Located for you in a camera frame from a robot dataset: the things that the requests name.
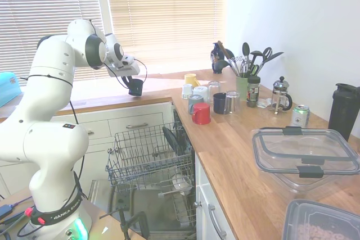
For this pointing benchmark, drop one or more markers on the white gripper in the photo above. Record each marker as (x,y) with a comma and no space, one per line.
(125,70)

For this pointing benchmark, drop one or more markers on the navy mug with white rim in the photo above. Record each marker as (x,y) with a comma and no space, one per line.
(136,89)

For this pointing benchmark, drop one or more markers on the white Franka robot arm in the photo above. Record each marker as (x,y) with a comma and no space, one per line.
(47,63)

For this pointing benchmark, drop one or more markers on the small white patterned mug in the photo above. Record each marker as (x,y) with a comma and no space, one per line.
(187,91)

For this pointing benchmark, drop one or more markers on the yellow mug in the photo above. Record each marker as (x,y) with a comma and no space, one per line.
(191,79)

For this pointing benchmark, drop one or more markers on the grey mug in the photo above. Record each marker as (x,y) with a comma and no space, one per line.
(195,100)

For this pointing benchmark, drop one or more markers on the plain white mug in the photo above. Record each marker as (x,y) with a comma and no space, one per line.
(201,91)

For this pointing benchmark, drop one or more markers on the red mug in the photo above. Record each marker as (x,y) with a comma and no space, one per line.
(202,115)

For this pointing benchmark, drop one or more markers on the dark navy mug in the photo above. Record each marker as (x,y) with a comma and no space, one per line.
(219,103)

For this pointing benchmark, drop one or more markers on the white kitchen cabinet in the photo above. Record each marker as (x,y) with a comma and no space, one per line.
(112,116)
(205,192)

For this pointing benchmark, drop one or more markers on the black round plate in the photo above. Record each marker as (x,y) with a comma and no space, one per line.
(170,140)

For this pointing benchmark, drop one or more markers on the clear glass tumbler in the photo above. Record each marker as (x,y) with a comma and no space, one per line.
(233,102)
(214,89)

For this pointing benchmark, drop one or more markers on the dark blue painted vase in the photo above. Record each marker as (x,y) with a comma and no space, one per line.
(216,54)

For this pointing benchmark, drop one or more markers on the wooden spoon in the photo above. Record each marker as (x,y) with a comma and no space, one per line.
(222,49)

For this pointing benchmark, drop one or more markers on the white bowl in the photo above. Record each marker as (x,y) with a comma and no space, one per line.
(180,182)

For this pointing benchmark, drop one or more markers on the pale green utensil holder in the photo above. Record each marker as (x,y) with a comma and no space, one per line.
(242,88)

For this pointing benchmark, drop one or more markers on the metal whisk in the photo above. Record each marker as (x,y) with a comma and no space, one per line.
(243,67)

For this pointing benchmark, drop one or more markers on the light blue plastic box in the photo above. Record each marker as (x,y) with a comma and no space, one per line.
(9,88)

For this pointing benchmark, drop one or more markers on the spice jar with black lid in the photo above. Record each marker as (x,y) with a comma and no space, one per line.
(253,92)

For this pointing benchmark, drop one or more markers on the white paper sachet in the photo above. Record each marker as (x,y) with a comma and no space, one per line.
(264,103)

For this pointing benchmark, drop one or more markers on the black clamp stand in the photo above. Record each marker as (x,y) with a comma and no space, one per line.
(140,223)

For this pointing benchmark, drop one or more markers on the glass French press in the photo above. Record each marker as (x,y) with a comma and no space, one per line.
(279,96)

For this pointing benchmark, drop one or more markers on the white green drink can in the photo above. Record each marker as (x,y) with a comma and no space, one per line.
(300,116)

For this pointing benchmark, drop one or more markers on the clear plastic lidded container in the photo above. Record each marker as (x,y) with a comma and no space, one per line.
(306,172)

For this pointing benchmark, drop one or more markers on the black shaker bottle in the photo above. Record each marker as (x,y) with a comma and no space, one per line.
(341,110)

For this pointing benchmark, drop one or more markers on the grey plastic food container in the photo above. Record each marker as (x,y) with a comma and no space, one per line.
(323,223)

